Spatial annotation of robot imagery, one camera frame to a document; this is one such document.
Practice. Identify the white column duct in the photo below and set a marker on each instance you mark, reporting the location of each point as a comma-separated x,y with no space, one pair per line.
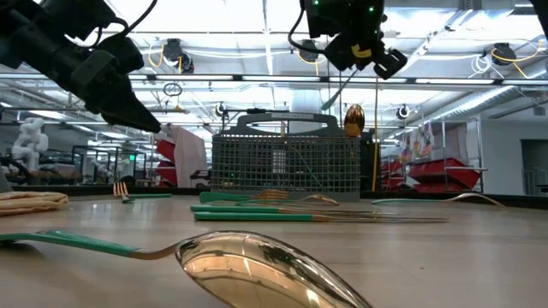
306,104

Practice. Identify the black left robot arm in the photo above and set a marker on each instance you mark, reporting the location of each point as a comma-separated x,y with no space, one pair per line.
25,25

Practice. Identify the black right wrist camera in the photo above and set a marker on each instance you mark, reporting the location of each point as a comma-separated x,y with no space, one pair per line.
390,64

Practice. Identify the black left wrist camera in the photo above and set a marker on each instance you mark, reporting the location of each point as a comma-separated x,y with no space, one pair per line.
92,69

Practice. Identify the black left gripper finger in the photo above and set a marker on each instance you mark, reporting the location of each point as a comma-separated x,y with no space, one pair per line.
132,112
128,124

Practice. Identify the silver ventilation duct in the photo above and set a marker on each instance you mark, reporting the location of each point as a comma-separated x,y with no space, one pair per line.
479,107

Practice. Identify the black cabinet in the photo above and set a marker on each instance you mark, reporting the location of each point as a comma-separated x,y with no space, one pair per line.
370,162

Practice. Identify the red plastic bin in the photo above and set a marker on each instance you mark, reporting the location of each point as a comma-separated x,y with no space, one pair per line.
394,175
166,167
445,171

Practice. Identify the metal shelf rack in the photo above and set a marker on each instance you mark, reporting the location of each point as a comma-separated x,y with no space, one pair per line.
478,145

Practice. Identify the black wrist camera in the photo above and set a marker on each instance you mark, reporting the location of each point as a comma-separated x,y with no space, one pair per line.
390,64
92,69

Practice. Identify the grey horizontal pole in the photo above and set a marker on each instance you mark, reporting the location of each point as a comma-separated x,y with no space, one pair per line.
43,109

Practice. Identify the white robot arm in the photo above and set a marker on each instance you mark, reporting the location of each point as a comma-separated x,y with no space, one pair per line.
122,167

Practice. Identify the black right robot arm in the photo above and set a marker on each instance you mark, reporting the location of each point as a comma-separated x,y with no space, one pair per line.
541,8

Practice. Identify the grey mesh silverware basket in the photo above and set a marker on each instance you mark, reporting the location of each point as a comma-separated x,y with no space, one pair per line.
278,167

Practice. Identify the pink curtain panel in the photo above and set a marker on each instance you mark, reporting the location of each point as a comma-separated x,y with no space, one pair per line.
190,158

